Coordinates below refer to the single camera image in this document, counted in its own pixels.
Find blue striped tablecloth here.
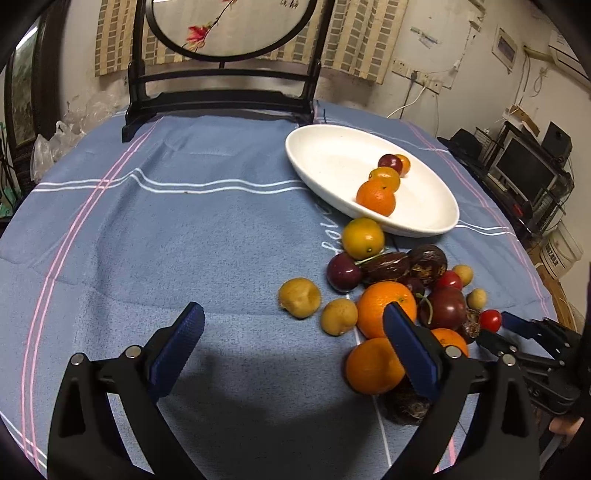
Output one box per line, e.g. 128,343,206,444
0,99,566,480

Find dark framed painting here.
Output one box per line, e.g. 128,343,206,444
4,23,61,148

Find large orange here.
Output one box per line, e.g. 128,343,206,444
356,281,417,340

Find white power cable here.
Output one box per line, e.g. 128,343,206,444
385,85,426,120

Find white wall electrical box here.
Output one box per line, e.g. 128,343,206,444
492,27,518,72

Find black speaker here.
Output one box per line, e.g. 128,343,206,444
541,121,573,162

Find person's right hand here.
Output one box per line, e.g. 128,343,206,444
549,414,586,439

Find yellow orange tangerine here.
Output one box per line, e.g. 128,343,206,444
368,167,401,192

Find clear plastic bags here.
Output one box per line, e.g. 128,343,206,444
31,90,127,181

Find flat cardboard box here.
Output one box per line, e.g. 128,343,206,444
501,105,541,137

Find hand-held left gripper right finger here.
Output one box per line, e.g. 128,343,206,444
382,301,541,480

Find large dark purple plum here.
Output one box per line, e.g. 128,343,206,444
427,286,467,330

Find large tan longan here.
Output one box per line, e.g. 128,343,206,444
278,278,322,319
320,298,359,336

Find woven bamboo wall mat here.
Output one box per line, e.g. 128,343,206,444
95,0,409,85

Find yellow green orange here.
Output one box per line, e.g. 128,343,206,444
342,218,385,260

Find white air conditioner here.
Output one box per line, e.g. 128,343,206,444
547,30,587,79

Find black bag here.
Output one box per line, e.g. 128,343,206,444
438,128,490,160

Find white oval plate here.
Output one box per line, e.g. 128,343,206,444
285,124,460,238

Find white plastic bucket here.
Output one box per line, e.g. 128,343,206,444
538,222,585,280

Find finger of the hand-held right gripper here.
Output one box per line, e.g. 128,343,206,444
501,311,583,363
475,330,557,376

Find orange mandarin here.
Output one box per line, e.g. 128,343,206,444
356,180,397,217
345,338,406,395
429,328,469,358

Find black computer monitor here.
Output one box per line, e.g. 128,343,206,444
489,134,561,204

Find round floral screen black stand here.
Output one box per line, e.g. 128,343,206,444
121,0,335,143

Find dark round wrinkled fruit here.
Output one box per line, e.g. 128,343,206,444
407,244,448,287

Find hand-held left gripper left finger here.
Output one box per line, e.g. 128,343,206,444
47,301,206,480

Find red cherry tomato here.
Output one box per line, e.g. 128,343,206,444
434,270,463,292
479,309,502,334

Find black metal rack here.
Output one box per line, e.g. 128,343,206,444
475,122,575,236

